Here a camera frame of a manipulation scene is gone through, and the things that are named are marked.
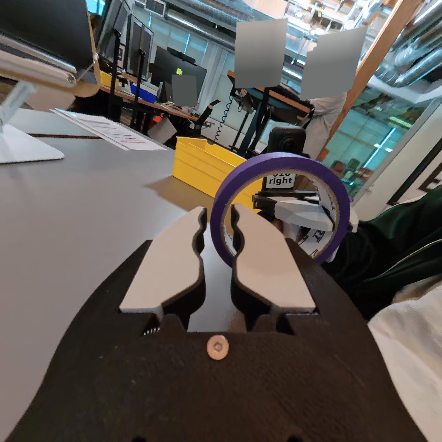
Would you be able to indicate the black framed marker sign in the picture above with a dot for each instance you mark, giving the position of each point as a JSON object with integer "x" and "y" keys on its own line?
{"x": 431, "y": 181}

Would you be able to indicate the silver ventilation duct bundle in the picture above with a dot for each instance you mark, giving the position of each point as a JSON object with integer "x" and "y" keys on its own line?
{"x": 411, "y": 65}

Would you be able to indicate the blue storage crate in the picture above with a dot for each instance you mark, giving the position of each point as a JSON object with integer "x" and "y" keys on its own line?
{"x": 143, "y": 94}

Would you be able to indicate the laminated paper sheet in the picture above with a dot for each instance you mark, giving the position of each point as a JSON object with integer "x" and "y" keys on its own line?
{"x": 110, "y": 131}

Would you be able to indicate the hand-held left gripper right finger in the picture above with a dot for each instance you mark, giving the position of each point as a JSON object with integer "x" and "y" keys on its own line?
{"x": 272, "y": 272}

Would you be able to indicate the tan backed monitor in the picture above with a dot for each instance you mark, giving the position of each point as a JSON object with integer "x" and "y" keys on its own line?
{"x": 45, "y": 31}

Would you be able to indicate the black monitor on arm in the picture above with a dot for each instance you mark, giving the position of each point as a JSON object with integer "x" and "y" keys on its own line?
{"x": 138, "y": 48}
{"x": 112, "y": 34}

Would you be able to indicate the yellow plastic bin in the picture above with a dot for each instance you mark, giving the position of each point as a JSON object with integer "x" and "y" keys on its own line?
{"x": 196, "y": 162}

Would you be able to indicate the purple masking tape roll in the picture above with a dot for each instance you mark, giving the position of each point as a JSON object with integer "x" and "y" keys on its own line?
{"x": 286, "y": 160}

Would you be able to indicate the wooden post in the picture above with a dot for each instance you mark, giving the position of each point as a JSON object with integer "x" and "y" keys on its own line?
{"x": 376, "y": 58}

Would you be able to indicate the black office chair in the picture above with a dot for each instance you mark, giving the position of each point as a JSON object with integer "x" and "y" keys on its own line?
{"x": 205, "y": 115}

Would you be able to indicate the white monitor stand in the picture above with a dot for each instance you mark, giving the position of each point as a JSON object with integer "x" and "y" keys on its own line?
{"x": 24, "y": 145}

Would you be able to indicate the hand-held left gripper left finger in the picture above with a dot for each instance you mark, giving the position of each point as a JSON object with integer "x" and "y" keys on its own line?
{"x": 162, "y": 272}

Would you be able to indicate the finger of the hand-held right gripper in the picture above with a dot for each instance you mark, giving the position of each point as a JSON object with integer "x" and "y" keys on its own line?
{"x": 304, "y": 214}

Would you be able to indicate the dark green jacket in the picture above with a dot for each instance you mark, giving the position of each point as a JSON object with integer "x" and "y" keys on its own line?
{"x": 390, "y": 248}

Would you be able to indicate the black monitor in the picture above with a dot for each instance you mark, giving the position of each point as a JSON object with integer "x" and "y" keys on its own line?
{"x": 162, "y": 65}

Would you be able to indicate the grey panel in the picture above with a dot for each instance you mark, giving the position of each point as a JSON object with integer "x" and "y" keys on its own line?
{"x": 162, "y": 130}

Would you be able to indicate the yellow storage bin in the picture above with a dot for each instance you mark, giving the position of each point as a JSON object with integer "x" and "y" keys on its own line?
{"x": 107, "y": 78}

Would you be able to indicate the black standing desk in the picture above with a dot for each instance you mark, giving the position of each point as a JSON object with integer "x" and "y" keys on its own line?
{"x": 262, "y": 100}

